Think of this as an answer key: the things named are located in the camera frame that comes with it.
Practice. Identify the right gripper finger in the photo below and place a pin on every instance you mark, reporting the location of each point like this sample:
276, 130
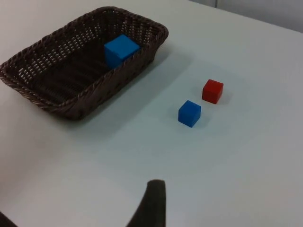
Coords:
151, 208

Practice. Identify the dark brown wicker basket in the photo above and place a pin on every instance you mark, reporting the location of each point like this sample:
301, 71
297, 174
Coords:
59, 71

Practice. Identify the small blue cube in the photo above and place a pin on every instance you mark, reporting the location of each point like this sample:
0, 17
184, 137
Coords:
189, 114

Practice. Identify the small red cube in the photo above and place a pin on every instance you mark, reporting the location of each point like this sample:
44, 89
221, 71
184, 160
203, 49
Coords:
212, 91

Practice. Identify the large blue cube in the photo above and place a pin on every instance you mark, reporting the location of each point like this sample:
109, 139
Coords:
120, 53

